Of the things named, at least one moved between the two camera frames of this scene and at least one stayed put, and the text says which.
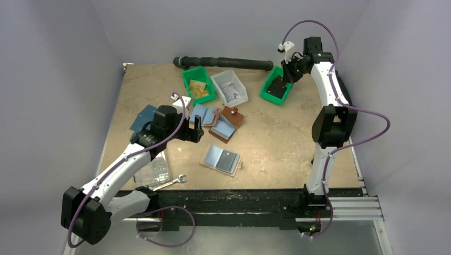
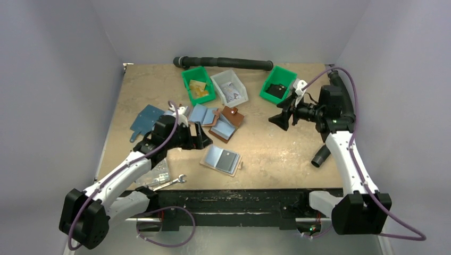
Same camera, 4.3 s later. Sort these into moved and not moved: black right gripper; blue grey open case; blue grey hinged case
Moved: black right gripper
Not moved: blue grey hinged case; blue grey open case
